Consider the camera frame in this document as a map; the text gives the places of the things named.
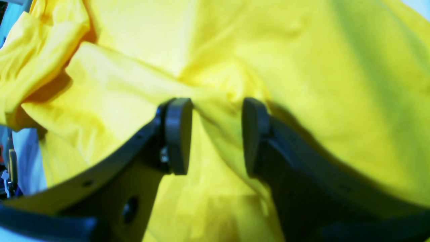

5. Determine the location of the yellow orange t-shirt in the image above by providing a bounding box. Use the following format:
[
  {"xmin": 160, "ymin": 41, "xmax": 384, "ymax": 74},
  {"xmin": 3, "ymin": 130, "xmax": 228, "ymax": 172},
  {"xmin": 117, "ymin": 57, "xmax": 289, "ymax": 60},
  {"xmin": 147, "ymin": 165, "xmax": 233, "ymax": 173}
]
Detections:
[{"xmin": 1, "ymin": 0, "xmax": 429, "ymax": 242}]

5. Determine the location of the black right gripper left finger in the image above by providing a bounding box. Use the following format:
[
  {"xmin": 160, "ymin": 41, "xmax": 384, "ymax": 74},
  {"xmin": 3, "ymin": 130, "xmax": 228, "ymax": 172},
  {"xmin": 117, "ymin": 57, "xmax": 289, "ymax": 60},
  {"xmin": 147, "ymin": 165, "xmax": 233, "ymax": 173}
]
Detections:
[{"xmin": 0, "ymin": 98, "xmax": 192, "ymax": 242}]

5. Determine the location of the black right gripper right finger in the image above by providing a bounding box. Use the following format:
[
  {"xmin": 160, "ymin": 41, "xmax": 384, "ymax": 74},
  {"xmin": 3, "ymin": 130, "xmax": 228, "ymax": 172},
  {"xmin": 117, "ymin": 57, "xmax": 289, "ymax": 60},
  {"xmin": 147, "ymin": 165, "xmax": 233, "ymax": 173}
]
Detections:
[{"xmin": 242, "ymin": 97, "xmax": 429, "ymax": 242}]

